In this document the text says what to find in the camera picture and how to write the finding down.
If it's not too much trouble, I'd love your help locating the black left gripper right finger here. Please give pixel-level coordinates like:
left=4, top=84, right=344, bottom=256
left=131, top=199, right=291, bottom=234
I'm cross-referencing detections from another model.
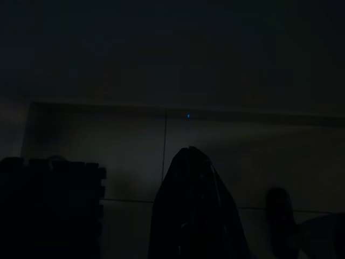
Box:
left=189, top=146, right=252, bottom=259

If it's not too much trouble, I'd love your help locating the robot left leg black foot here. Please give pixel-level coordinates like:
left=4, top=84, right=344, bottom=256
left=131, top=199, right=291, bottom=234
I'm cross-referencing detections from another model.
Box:
left=266, top=188, right=345, bottom=259

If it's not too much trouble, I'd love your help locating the black interlocking foam mat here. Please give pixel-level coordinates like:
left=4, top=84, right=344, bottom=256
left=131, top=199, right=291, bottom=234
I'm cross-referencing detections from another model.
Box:
left=0, top=155, right=107, bottom=259

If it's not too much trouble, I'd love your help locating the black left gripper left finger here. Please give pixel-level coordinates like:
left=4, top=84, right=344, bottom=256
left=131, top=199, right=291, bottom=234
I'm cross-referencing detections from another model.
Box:
left=147, top=146, right=192, bottom=259

